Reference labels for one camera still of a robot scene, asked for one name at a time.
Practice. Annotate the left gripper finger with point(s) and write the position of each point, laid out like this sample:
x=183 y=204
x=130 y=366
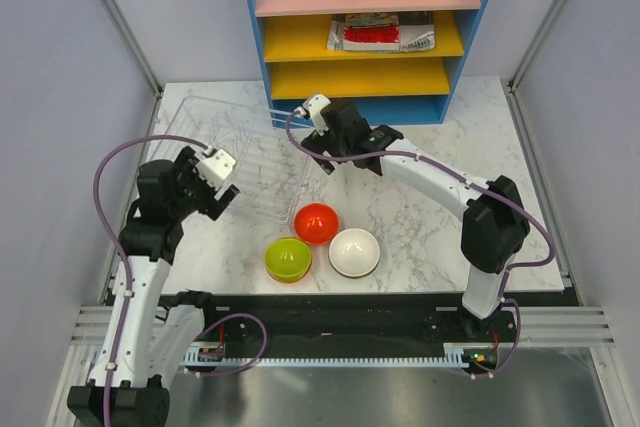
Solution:
x=212 y=207
x=228 y=196

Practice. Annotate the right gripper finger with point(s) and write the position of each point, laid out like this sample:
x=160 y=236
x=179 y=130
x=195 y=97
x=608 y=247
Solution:
x=314 y=141
x=325 y=162

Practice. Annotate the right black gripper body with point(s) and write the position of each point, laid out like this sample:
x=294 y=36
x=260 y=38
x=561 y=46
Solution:
x=335 y=146

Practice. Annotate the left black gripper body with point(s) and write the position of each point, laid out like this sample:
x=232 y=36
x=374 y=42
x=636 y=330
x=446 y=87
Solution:
x=193 y=187

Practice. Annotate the clear wire dish rack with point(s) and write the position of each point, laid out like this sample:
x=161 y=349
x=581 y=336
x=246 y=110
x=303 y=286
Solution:
x=269 y=170

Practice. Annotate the white bowl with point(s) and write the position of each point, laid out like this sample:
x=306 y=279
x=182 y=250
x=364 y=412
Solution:
x=353 y=250

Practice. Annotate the pale green bowl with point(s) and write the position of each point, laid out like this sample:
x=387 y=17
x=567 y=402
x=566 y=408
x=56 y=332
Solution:
x=356 y=274

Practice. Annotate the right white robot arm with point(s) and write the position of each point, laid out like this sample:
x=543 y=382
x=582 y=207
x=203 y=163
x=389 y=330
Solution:
x=493 y=224

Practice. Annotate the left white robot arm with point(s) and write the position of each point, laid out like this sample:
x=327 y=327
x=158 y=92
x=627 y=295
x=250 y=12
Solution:
x=130 y=380

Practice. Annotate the red plastic bowl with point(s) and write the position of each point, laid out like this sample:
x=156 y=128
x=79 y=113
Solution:
x=316 y=224

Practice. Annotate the lime green bowl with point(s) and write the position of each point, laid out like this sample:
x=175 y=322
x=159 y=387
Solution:
x=288 y=256

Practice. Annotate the orange bowl under green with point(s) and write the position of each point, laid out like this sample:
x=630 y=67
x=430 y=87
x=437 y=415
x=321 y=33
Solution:
x=288 y=279

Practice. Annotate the red cover magazine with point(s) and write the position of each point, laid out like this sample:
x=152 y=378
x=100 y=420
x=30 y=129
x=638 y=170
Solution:
x=376 y=32

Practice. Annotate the blue shelf unit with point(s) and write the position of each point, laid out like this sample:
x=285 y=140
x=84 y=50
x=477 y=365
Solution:
x=388 y=88

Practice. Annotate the spiral notebook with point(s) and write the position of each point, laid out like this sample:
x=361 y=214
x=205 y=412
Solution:
x=416 y=31

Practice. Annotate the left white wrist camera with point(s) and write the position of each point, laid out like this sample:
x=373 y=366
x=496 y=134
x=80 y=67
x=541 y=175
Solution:
x=215 y=166

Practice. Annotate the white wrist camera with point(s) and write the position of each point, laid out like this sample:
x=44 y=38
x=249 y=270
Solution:
x=312 y=108
x=215 y=166

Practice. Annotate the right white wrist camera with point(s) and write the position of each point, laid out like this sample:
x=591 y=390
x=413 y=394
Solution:
x=312 y=108

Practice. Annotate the white slotted cable duct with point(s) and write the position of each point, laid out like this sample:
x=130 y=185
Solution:
x=452 y=358

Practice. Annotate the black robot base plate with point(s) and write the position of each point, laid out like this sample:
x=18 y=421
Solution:
x=341 y=325

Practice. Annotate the aluminium frame rail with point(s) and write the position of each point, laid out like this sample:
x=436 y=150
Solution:
x=542 y=327

